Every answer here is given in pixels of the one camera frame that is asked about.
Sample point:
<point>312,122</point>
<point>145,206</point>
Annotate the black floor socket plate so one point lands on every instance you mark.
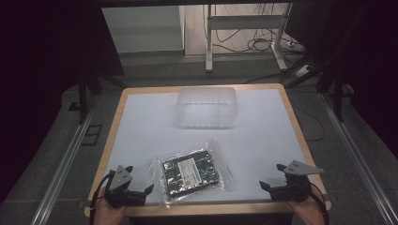
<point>92,135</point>

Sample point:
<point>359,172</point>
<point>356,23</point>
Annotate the black tripod stand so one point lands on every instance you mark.
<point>338,84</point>

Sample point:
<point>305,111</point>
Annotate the person's right hand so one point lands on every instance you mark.
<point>305,212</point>

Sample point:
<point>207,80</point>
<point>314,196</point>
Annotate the white metal desk frame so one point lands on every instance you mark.
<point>247,22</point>

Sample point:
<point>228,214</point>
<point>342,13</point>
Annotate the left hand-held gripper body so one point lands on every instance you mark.
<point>120,190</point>

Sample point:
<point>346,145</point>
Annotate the dark curtain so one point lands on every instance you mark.
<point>369,62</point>
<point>47,62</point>

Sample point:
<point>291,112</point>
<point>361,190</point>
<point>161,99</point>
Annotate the person's left hand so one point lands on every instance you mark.
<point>106,212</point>

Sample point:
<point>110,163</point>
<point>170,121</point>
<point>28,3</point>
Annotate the metal floor rail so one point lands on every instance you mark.
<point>359,162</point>
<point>64,162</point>

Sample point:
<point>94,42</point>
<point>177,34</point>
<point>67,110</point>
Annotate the translucent plastic storage box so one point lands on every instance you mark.
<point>206,108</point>

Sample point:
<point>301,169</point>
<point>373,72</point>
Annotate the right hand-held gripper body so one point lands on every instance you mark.
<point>294,184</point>

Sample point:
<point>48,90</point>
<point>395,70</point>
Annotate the clear bag of black packets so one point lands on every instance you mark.
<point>191,173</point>

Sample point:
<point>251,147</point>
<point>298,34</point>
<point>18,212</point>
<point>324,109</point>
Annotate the white power strip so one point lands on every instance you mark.
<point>302,70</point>

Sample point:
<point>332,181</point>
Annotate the black metal stand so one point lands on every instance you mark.
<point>83,93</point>

